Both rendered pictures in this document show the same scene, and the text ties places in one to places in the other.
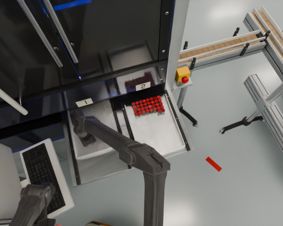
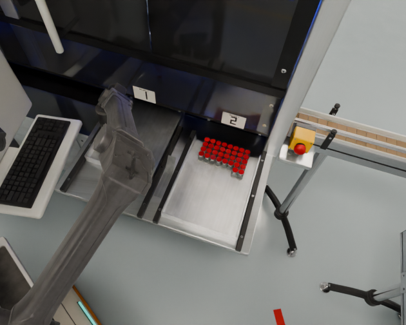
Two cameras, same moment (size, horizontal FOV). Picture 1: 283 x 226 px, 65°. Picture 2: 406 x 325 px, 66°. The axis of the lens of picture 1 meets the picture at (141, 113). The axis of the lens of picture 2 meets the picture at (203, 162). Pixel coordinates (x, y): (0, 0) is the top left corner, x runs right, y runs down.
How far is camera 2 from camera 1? 0.35 m
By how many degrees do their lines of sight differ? 14
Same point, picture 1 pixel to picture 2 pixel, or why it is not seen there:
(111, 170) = not seen: hidden behind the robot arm
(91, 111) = (149, 118)
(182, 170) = (229, 300)
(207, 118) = (314, 255)
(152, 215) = (65, 247)
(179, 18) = (328, 17)
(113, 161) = not seen: hidden behind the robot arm
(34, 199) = not seen: outside the picture
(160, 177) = (116, 192)
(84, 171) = (82, 180)
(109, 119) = (164, 140)
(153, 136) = (202, 198)
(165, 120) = (235, 189)
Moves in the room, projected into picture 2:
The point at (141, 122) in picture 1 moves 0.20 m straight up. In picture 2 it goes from (201, 171) to (204, 138)
